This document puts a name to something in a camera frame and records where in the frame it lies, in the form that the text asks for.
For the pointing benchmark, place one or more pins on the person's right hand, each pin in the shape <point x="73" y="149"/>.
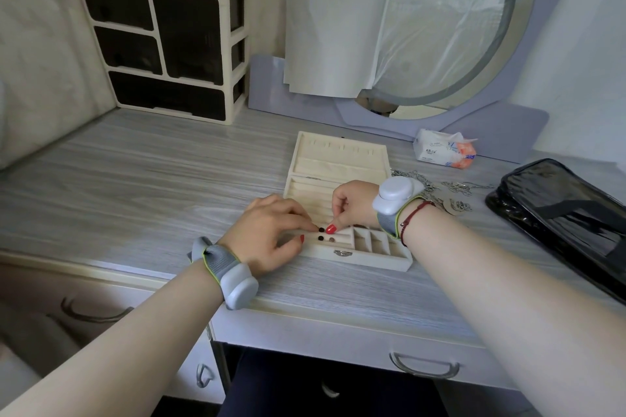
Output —
<point x="359" y="204"/>

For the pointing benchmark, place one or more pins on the person's left hand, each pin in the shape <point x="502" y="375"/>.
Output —
<point x="259" y="236"/>

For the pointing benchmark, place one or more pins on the person's left thumb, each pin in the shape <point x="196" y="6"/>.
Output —
<point x="292" y="245"/>

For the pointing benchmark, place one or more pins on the person's right thumb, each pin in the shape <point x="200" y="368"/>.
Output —
<point x="340" y="224"/>

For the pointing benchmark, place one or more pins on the person's right forearm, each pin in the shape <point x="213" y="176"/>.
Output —
<point x="513" y="314"/>

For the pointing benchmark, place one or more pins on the person's left forearm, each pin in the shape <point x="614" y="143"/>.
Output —
<point x="122" y="348"/>

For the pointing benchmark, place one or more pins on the beige jewelry box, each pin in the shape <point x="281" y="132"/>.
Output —
<point x="337" y="162"/>

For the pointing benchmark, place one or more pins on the white grey right wrist tracker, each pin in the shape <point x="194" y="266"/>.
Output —
<point x="396" y="194"/>

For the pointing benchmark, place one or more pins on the white grey wrist tracker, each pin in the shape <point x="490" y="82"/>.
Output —
<point x="230" y="275"/>
<point x="396" y="194"/>

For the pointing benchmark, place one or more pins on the white grey left wrist tracker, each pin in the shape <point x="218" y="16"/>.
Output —
<point x="230" y="275"/>

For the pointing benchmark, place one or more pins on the white centre drawer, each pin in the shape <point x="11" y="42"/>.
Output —
<point x="318" y="338"/>

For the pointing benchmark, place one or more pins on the white orange tissue pack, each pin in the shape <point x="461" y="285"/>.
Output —
<point x="440" y="148"/>

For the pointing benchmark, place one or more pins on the round mirror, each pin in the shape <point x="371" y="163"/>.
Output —
<point x="425" y="111"/>

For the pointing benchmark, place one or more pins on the lavender mirror backboard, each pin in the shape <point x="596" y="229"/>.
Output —
<point x="503" y="133"/>

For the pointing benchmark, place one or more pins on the white plastic cover sheet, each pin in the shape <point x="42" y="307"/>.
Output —
<point x="352" y="16"/>

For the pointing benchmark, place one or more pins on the black glossy pouch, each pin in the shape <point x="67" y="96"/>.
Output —
<point x="562" y="216"/>

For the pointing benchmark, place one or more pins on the cream drawer organiser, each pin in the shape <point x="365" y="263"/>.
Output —
<point x="190" y="30"/>

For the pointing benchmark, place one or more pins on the white side drawer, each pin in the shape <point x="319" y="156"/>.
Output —
<point x="29" y="304"/>

